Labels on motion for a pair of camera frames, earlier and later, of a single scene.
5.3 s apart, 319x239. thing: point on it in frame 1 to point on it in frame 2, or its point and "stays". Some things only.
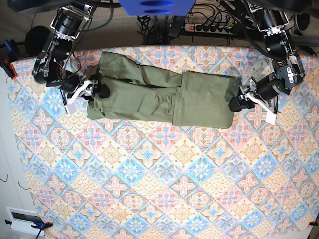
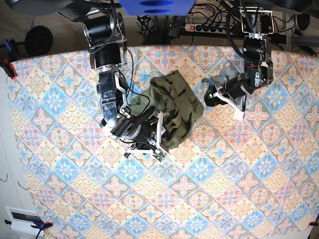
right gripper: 264,90 to 234,89
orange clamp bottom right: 313,223 stays
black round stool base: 35,39 stays
